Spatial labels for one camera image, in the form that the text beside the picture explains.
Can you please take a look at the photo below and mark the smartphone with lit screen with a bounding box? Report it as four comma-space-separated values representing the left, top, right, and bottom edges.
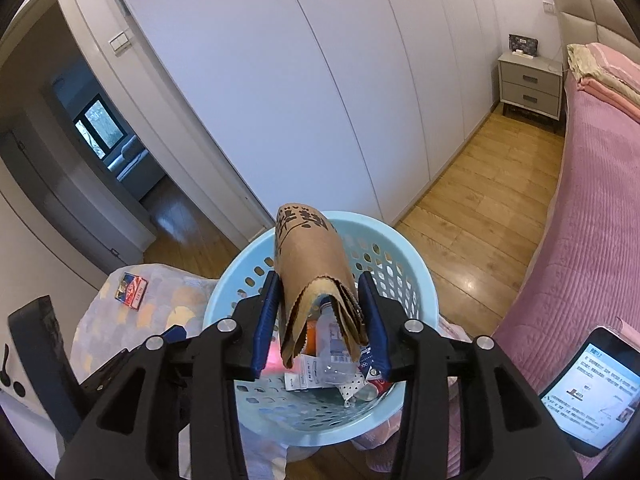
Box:
539, 326, 640, 457

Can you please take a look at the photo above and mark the white wardrobe with black handles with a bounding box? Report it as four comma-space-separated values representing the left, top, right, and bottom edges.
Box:
102, 0, 506, 226

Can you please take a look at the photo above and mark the dark patterned pouch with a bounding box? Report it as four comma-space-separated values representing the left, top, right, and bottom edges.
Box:
508, 34, 540, 57

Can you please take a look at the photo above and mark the red and blue card box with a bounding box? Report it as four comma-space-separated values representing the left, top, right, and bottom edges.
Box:
116, 272, 150, 311

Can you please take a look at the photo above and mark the grey sofa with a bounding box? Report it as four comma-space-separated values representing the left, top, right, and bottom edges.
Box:
116, 135, 166, 181

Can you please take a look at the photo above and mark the beige folded blanket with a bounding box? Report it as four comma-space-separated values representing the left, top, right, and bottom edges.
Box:
567, 44, 601, 83

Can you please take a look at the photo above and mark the grey two-drawer nightstand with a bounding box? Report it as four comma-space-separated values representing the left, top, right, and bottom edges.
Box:
497, 50, 565, 121

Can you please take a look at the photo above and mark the pink bed cover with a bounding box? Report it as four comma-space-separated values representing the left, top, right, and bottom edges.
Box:
447, 42, 640, 480

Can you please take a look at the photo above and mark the dark framed window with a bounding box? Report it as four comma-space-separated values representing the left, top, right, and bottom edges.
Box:
74, 98, 126, 157

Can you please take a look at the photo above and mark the white door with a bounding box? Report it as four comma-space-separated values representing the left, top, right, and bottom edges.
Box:
0, 160, 118, 411

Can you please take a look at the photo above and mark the pink folded blanket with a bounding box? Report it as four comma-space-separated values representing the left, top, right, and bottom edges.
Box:
577, 42, 640, 123

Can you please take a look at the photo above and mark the light blue plastic basket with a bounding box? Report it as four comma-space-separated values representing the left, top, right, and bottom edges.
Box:
202, 211, 441, 447

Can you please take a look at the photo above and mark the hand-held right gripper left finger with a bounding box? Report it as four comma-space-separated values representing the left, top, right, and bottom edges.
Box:
55, 271, 281, 480

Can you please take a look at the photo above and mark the brown paper bag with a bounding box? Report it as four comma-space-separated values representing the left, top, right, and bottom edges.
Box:
274, 203, 371, 368

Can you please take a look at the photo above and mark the clear plastic bottle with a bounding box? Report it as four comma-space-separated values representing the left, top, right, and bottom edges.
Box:
315, 300, 361, 386

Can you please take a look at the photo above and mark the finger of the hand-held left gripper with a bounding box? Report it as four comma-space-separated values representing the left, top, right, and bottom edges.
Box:
82, 324, 193, 411

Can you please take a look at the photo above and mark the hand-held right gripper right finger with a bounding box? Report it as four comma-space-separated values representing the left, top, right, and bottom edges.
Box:
357, 271, 583, 480

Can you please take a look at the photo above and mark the patterned tissue packet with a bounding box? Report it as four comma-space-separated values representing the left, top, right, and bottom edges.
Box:
340, 372, 368, 406

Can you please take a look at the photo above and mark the small white box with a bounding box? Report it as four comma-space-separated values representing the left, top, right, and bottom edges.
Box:
285, 355, 321, 391

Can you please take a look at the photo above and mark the beige padded headboard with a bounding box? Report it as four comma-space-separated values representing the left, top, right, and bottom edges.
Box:
548, 0, 640, 61

